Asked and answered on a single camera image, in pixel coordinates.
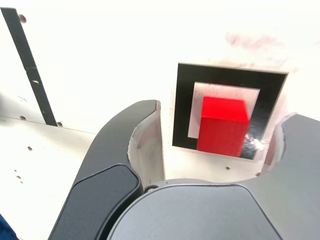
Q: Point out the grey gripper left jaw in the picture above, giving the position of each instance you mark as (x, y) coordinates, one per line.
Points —
(110, 155)

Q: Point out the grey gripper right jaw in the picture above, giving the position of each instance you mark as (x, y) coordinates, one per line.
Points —
(200, 215)

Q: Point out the red cube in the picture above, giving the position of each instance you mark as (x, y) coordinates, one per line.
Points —
(222, 125)

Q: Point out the black tape square outline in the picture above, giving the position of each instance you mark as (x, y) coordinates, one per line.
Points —
(185, 100)

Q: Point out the black tape strip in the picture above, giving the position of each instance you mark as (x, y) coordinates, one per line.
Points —
(27, 62)

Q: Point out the blue object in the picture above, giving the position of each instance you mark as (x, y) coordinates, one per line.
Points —
(5, 228)

